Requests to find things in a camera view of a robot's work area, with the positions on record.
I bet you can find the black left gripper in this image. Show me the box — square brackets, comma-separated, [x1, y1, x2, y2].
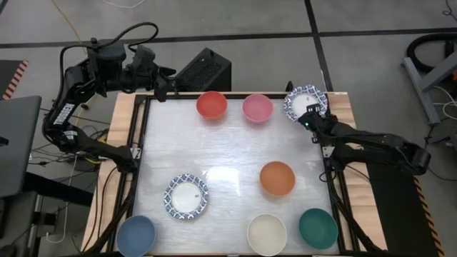
[151, 64, 177, 104]

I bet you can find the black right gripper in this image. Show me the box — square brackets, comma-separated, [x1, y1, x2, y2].
[298, 104, 328, 135]

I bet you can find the blue patterned paper bowl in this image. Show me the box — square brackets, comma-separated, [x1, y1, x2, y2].
[283, 84, 328, 123]
[164, 173, 209, 220]

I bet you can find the coral red bowl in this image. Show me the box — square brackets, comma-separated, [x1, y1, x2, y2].
[196, 91, 229, 121]

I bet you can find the pink bowl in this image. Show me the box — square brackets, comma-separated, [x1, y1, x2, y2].
[242, 94, 275, 124]

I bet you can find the orange bowl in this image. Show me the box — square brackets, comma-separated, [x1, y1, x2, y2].
[259, 161, 296, 198]

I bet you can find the teal green bowl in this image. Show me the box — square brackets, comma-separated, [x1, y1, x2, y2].
[298, 208, 339, 251]

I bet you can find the cream white bowl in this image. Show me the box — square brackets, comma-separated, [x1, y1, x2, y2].
[246, 213, 288, 257]

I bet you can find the black perforated metal case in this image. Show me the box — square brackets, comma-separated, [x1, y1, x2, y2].
[161, 47, 232, 93]

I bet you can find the grey metal stand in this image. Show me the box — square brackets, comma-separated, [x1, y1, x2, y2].
[402, 49, 457, 126]

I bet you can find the black power brick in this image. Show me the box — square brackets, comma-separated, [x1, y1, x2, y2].
[73, 148, 103, 172]

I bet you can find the black hazard-striped floor mat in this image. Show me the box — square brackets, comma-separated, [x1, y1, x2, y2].
[0, 59, 29, 101]
[366, 162, 446, 257]

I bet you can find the black equipment stand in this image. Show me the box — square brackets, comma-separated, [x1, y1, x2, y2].
[0, 171, 94, 257]

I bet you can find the grey laptop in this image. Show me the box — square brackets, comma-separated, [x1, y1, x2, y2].
[0, 95, 43, 199]

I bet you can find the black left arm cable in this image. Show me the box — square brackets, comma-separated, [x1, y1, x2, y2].
[59, 21, 160, 90]

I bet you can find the black floor cable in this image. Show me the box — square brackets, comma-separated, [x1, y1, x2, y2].
[39, 103, 111, 126]

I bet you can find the white floor cable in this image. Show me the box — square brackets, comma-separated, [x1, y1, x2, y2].
[101, 0, 147, 9]

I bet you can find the yellow extension cable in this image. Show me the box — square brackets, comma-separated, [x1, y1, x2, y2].
[51, 0, 108, 165]

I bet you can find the thick black hose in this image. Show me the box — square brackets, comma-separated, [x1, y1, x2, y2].
[406, 32, 457, 74]

